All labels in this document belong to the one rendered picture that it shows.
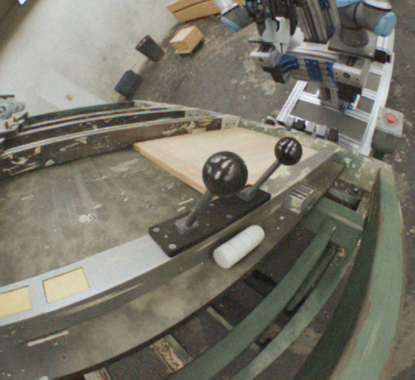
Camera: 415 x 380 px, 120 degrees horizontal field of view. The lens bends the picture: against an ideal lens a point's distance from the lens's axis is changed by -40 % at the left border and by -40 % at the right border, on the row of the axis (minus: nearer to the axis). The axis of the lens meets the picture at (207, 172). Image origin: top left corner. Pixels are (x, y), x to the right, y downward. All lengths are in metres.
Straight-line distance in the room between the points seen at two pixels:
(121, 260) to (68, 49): 5.76
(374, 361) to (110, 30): 6.17
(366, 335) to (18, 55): 6.17
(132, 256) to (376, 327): 0.26
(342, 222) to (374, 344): 0.37
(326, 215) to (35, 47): 6.04
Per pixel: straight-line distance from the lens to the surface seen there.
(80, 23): 6.00
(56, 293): 0.23
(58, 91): 4.44
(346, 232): 0.54
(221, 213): 0.27
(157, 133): 0.73
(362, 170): 0.83
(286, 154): 0.24
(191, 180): 0.42
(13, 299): 0.25
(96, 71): 5.88
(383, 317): 0.24
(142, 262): 0.22
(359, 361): 0.21
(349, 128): 1.70
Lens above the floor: 1.65
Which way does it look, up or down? 49 degrees down
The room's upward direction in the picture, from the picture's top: 59 degrees counter-clockwise
